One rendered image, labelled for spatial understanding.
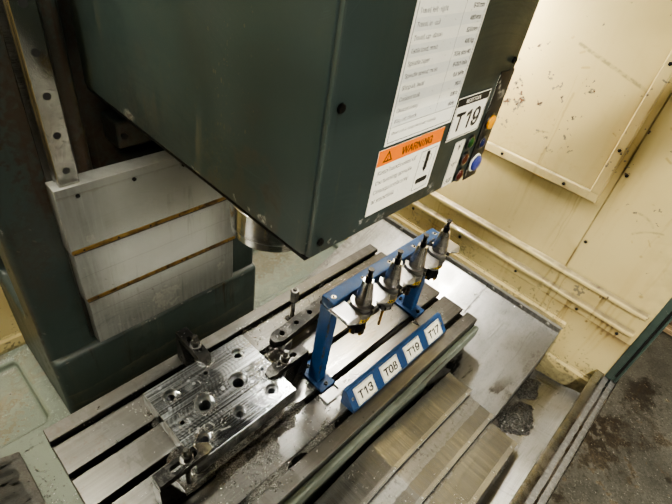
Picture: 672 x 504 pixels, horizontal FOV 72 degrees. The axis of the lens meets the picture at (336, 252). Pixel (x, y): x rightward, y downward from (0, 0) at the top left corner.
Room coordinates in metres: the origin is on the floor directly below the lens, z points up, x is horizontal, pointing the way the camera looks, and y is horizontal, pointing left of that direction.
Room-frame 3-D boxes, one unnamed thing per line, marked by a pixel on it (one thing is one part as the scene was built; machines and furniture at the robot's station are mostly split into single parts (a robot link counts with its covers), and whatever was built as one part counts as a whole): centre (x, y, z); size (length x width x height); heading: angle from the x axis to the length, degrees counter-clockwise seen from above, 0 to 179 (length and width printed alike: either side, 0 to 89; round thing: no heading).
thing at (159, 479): (0.45, 0.24, 0.97); 0.13 x 0.03 x 0.15; 142
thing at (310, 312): (0.95, 0.06, 0.93); 0.26 x 0.05 x 0.06; 147
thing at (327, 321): (0.80, -0.01, 1.05); 0.10 x 0.05 x 0.30; 52
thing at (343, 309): (0.76, -0.05, 1.21); 0.07 x 0.05 x 0.01; 52
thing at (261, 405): (0.64, 0.21, 0.97); 0.29 x 0.23 x 0.05; 142
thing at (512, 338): (1.20, -0.28, 0.75); 0.89 x 0.70 x 0.26; 52
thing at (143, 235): (0.96, 0.48, 1.16); 0.48 x 0.05 x 0.51; 142
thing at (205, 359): (0.75, 0.32, 0.97); 0.13 x 0.03 x 0.15; 52
